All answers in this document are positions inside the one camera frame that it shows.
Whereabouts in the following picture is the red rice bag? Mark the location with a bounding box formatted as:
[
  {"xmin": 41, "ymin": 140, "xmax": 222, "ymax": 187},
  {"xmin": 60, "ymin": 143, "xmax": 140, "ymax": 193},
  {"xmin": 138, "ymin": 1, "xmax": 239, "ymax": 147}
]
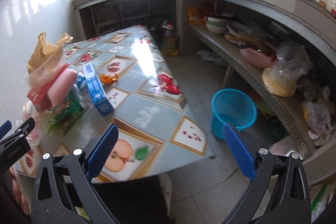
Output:
[{"xmin": 27, "ymin": 64, "xmax": 69, "ymax": 113}]

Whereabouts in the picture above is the person's left hand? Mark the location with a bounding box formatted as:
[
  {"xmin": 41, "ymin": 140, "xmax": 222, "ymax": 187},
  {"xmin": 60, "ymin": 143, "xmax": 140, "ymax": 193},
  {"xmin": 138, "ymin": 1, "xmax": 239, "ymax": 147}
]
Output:
[{"xmin": 9, "ymin": 166, "xmax": 30, "ymax": 215}]

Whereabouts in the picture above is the bag of yellow grain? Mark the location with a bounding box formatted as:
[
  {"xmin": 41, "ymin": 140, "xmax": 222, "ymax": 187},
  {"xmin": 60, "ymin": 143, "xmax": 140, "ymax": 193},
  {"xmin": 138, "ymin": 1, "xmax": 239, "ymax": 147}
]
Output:
[{"xmin": 261, "ymin": 39, "xmax": 313, "ymax": 97}]

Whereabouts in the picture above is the orange snack packet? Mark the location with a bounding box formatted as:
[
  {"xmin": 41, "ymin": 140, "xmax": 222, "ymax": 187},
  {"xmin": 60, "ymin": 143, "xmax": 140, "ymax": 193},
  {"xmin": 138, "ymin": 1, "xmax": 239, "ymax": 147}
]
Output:
[{"xmin": 186, "ymin": 7, "xmax": 200, "ymax": 25}]

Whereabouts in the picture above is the clear plastic food container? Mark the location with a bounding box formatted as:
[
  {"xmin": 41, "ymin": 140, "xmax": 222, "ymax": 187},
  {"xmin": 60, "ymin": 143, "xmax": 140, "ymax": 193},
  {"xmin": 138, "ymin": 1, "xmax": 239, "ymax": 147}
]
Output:
[{"xmin": 23, "ymin": 47, "xmax": 66, "ymax": 89}]

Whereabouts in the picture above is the fruit-pattern tablecloth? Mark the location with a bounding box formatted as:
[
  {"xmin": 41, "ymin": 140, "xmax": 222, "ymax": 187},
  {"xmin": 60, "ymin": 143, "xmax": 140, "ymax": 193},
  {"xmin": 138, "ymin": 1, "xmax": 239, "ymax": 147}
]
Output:
[{"xmin": 16, "ymin": 26, "xmax": 214, "ymax": 182}]

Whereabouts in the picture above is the orange peel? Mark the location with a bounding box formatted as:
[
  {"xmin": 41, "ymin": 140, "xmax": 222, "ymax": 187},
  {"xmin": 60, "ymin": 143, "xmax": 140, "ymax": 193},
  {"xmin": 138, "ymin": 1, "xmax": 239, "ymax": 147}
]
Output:
[{"xmin": 99, "ymin": 73, "xmax": 118, "ymax": 85}]

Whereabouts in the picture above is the blue plastic wrapper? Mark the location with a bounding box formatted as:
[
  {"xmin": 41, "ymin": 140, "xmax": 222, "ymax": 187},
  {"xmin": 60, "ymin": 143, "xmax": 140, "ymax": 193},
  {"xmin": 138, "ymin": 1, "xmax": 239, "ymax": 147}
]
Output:
[{"xmin": 76, "ymin": 75, "xmax": 87, "ymax": 90}]

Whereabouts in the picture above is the blue plastic waste basket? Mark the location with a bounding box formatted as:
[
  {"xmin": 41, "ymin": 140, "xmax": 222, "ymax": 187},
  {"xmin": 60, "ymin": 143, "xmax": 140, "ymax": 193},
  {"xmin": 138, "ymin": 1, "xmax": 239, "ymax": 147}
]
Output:
[{"xmin": 210, "ymin": 89, "xmax": 257, "ymax": 139}]

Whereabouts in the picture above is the blue toothpaste box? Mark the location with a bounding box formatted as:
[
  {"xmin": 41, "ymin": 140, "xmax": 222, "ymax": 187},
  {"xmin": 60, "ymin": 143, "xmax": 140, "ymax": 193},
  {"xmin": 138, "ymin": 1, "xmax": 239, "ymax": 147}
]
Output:
[{"xmin": 83, "ymin": 61, "xmax": 114, "ymax": 116}]

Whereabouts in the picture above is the brown paper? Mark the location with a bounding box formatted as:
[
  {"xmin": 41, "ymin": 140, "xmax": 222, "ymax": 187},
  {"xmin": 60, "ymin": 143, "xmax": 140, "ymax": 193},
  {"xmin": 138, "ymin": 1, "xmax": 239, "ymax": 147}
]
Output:
[{"xmin": 26, "ymin": 32, "xmax": 74, "ymax": 74}]

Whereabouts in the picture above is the cooking oil bottle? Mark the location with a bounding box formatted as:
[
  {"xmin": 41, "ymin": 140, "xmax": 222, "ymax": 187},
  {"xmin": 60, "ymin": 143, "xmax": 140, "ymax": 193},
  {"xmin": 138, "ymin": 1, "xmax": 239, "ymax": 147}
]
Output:
[{"xmin": 162, "ymin": 20, "xmax": 179, "ymax": 57}]

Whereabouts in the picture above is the stack of white bowls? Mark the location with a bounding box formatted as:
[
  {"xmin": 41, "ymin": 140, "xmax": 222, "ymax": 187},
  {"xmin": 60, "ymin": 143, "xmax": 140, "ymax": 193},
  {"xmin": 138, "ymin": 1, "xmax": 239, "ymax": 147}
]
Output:
[{"xmin": 206, "ymin": 15, "xmax": 227, "ymax": 35}]

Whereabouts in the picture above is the pink plastic basin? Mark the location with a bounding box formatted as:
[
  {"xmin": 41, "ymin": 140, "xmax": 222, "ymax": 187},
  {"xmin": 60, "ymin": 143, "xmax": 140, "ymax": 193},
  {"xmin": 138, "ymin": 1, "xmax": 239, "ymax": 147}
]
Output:
[{"xmin": 239, "ymin": 48, "xmax": 277, "ymax": 69}]

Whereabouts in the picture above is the white pink plastic bag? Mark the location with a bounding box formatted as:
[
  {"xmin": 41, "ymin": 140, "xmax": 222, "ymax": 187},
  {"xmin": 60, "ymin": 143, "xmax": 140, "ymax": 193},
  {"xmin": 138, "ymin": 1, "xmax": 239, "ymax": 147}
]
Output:
[{"xmin": 302, "ymin": 86, "xmax": 335, "ymax": 147}]

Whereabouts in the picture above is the green packaging on table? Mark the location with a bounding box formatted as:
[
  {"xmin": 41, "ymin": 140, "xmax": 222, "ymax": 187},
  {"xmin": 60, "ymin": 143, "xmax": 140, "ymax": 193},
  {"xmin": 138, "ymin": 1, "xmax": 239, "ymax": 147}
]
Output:
[{"xmin": 47, "ymin": 88, "xmax": 88, "ymax": 135}]

